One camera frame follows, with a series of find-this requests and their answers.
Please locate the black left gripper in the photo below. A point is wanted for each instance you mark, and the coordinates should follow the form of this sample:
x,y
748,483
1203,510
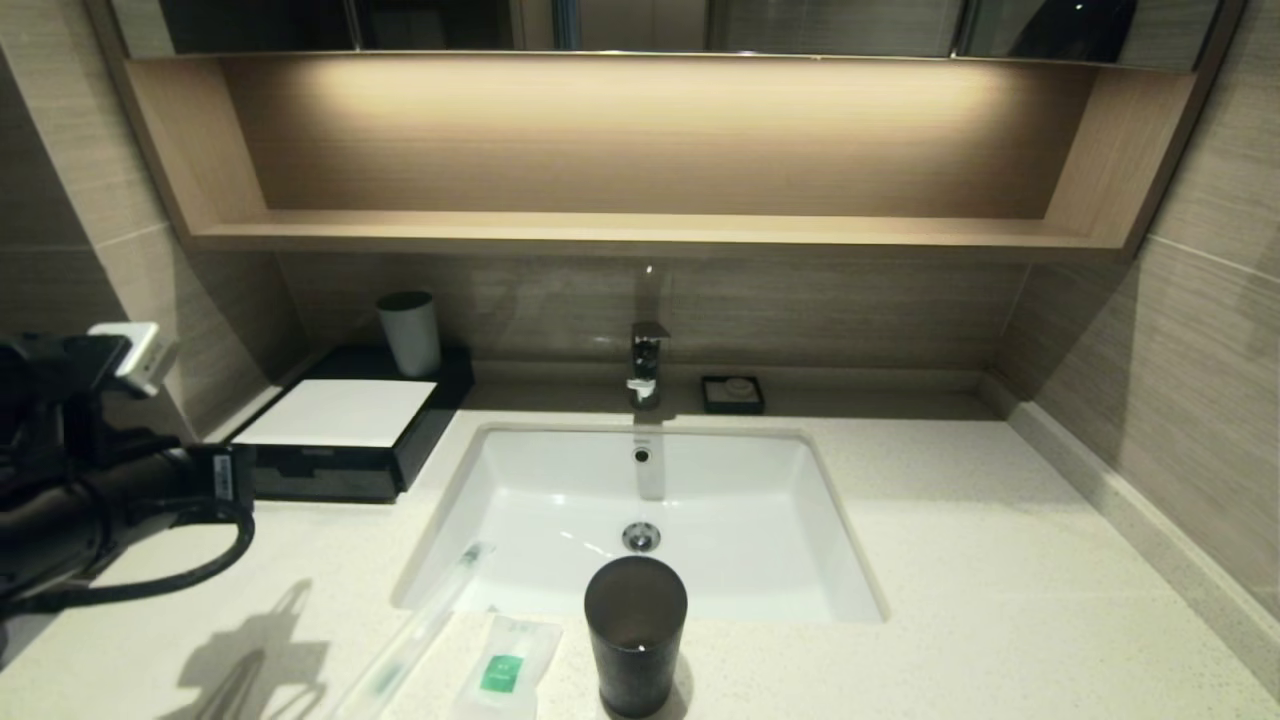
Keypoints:
x,y
105,500

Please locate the wooden wall shelf niche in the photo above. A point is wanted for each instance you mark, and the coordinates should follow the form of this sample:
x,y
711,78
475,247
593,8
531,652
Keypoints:
x,y
640,232

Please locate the white sachet green label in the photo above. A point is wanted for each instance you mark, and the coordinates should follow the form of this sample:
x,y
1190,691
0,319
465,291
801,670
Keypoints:
x,y
505,665

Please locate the white ceramic sink basin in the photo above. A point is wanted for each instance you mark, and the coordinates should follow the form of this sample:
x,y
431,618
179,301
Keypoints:
x,y
740,540

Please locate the black box drawer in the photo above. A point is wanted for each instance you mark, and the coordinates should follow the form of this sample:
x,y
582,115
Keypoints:
x,y
350,480

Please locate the round beige soap bar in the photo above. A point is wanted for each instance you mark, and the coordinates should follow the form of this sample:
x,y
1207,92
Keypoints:
x,y
740,387

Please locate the clear toothbrush packet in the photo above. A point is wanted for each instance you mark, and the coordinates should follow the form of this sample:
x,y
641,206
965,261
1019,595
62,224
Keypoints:
x,y
420,630

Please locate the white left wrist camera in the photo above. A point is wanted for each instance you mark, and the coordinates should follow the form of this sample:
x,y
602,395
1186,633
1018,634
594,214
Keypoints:
x,y
140,355

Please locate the black soap dish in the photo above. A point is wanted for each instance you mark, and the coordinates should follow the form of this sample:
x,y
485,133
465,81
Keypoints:
x,y
712,405

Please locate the chrome sink drain plug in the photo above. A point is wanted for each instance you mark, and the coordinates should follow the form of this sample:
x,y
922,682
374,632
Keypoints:
x,y
641,537

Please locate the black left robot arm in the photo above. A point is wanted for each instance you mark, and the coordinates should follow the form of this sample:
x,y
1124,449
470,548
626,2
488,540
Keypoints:
x,y
30,540

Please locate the dark grey tumbler cup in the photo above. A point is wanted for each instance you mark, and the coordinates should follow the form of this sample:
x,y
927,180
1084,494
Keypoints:
x,y
635,650

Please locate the white card panel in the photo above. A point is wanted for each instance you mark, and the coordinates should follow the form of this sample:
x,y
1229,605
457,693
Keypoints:
x,y
335,412

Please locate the chrome basin faucet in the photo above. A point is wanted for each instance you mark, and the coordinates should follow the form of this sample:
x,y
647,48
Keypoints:
x,y
645,360

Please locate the pale grey cup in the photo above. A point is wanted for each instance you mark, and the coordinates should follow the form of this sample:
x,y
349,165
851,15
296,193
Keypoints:
x,y
412,340

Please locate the black amenity drawer box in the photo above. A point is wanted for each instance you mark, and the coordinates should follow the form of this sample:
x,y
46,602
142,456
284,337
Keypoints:
x,y
435,430

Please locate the mirrored wall cabinet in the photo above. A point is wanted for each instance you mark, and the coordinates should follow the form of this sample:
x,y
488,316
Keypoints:
x,y
830,25

